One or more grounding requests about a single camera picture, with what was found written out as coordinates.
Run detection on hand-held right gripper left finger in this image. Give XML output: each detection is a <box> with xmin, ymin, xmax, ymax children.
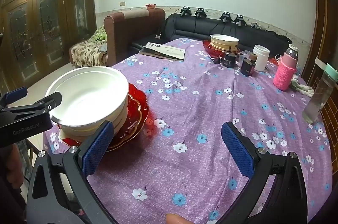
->
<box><xmin>26</xmin><ymin>120</ymin><xmax>117</xmax><ymax>224</ymax></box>

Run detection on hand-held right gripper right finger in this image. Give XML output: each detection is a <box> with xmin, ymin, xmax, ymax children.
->
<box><xmin>216</xmin><ymin>122</ymin><xmax>309</xmax><ymax>224</ymax></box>

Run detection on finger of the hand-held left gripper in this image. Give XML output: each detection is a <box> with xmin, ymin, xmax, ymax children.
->
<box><xmin>34</xmin><ymin>91</ymin><xmax>63</xmax><ymax>113</ymax></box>
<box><xmin>0</xmin><ymin>88</ymin><xmax>28</xmax><ymax>110</ymax></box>

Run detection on person's right hand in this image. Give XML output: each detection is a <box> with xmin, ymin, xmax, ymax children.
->
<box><xmin>165</xmin><ymin>213</ymin><xmax>188</xmax><ymax>224</ymax></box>

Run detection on red glass plate gold rim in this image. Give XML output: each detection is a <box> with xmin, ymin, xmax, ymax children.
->
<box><xmin>62</xmin><ymin>82</ymin><xmax>150</xmax><ymax>152</ymax></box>

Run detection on purple floral tablecloth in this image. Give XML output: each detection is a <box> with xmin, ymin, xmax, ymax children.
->
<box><xmin>44</xmin><ymin>37</ymin><xmax>333</xmax><ymax>224</ymax></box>

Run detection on patterned blanket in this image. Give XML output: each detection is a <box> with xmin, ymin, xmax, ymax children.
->
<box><xmin>69</xmin><ymin>39</ymin><xmax>109</xmax><ymax>67</ymax></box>

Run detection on green cloth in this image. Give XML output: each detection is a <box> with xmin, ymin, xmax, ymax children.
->
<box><xmin>91</xmin><ymin>25</ymin><xmax>107</xmax><ymax>42</ymax></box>

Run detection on dark bottle with cork top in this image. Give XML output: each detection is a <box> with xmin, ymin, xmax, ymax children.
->
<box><xmin>240</xmin><ymin>53</ymin><xmax>258</xmax><ymax>77</ymax></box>

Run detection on thermos in pink knit sleeve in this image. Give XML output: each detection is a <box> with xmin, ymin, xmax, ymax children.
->
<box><xmin>273</xmin><ymin>44</ymin><xmax>299</xmax><ymax>91</ymax></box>

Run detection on white cloth gloves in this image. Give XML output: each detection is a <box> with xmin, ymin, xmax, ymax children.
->
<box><xmin>290</xmin><ymin>74</ymin><xmax>315</xmax><ymax>98</ymax></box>

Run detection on dark glass jar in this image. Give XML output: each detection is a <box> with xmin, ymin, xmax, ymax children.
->
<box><xmin>220</xmin><ymin>51</ymin><xmax>237</xmax><ymax>69</ymax></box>

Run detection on white plastic canister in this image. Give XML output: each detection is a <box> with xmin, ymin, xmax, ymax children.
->
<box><xmin>252</xmin><ymin>44</ymin><xmax>270</xmax><ymax>72</ymax></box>

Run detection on clear bottle with teal lid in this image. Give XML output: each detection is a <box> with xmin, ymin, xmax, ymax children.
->
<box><xmin>302</xmin><ymin>63</ymin><xmax>336</xmax><ymax>124</ymax></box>

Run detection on clear glass cup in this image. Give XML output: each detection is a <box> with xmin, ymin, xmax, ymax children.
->
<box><xmin>239</xmin><ymin>50</ymin><xmax>254</xmax><ymax>66</ymax></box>

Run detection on brown armchair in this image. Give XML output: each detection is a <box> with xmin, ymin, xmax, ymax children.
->
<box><xmin>103</xmin><ymin>8</ymin><xmax>166</xmax><ymax>67</ymax></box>

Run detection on printed paper booklet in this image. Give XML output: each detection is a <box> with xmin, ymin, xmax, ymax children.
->
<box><xmin>139</xmin><ymin>42</ymin><xmax>186</xmax><ymax>62</ymax></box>

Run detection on black leather sofa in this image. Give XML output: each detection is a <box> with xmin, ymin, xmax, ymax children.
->
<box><xmin>131</xmin><ymin>13</ymin><xmax>294</xmax><ymax>55</ymax></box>

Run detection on wooden door frame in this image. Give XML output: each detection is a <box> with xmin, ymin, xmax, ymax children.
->
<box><xmin>301</xmin><ymin>0</ymin><xmax>338</xmax><ymax>82</ymax></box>

